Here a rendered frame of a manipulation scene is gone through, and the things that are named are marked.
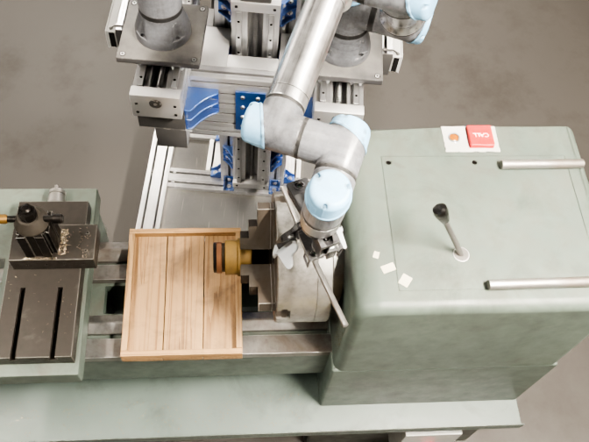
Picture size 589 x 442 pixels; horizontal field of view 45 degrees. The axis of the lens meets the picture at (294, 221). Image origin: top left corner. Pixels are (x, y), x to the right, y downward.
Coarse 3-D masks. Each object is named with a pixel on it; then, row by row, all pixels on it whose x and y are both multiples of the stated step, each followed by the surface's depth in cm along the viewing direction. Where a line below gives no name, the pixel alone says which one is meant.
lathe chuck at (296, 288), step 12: (276, 192) 166; (276, 204) 160; (276, 216) 158; (288, 216) 158; (276, 228) 156; (288, 228) 156; (276, 240) 157; (300, 252) 155; (276, 264) 158; (300, 264) 155; (312, 264) 155; (276, 276) 158; (288, 276) 155; (300, 276) 155; (312, 276) 155; (276, 288) 158; (288, 288) 156; (300, 288) 156; (312, 288) 156; (276, 300) 159; (288, 300) 157; (300, 300) 158; (312, 300) 158; (300, 312) 161; (312, 312) 161
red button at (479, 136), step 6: (468, 126) 170; (474, 126) 170; (480, 126) 170; (486, 126) 170; (468, 132) 169; (474, 132) 169; (480, 132) 169; (486, 132) 170; (492, 132) 170; (468, 138) 169; (474, 138) 168; (480, 138) 169; (486, 138) 169; (492, 138) 169; (474, 144) 168; (480, 144) 168; (486, 144) 168; (492, 144) 168
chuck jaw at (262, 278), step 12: (252, 264) 166; (264, 264) 166; (240, 276) 165; (252, 276) 164; (264, 276) 164; (252, 288) 163; (264, 288) 163; (264, 300) 161; (276, 312) 162; (288, 312) 162
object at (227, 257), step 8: (232, 240) 168; (216, 248) 166; (224, 248) 166; (232, 248) 165; (216, 256) 165; (224, 256) 165; (232, 256) 165; (240, 256) 166; (248, 256) 166; (216, 264) 165; (224, 264) 166; (232, 264) 165; (240, 264) 167; (248, 264) 167; (216, 272) 167; (232, 272) 167
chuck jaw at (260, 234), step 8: (280, 200) 163; (264, 208) 162; (272, 208) 163; (264, 216) 163; (272, 216) 163; (248, 224) 167; (256, 224) 165; (264, 224) 164; (272, 224) 164; (240, 232) 167; (248, 232) 167; (256, 232) 165; (264, 232) 165; (272, 232) 165; (240, 240) 165; (248, 240) 165; (256, 240) 165; (264, 240) 166; (272, 240) 166; (240, 248) 166; (248, 248) 166; (256, 248) 166; (264, 248) 167; (272, 248) 167
